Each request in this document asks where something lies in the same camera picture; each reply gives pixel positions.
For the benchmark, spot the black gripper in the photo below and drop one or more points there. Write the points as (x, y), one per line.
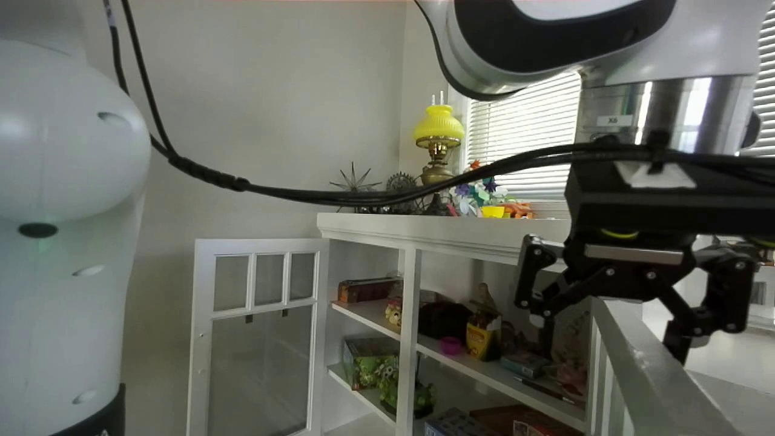
(644, 200)

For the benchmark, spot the white glass cabinet door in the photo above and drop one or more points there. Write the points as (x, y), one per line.
(639, 387)

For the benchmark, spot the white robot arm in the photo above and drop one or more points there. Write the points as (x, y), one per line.
(75, 154)

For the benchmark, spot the white built-in cabinet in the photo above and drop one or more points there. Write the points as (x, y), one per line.
(420, 280)

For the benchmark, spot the white left open cabinet door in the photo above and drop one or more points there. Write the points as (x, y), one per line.
(256, 338)

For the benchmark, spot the yellow crayon box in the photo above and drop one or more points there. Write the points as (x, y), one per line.
(484, 338)

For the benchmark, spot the colourful toy pile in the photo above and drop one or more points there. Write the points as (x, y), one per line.
(480, 200)

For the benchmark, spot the white window blinds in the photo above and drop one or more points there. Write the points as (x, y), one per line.
(546, 115)

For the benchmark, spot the yellow shade brass lamp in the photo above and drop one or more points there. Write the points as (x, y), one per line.
(440, 132)

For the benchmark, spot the green toy on shelf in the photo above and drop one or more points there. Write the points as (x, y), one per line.
(372, 363)

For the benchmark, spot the spiky metal star ornament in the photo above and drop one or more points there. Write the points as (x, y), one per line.
(354, 183)

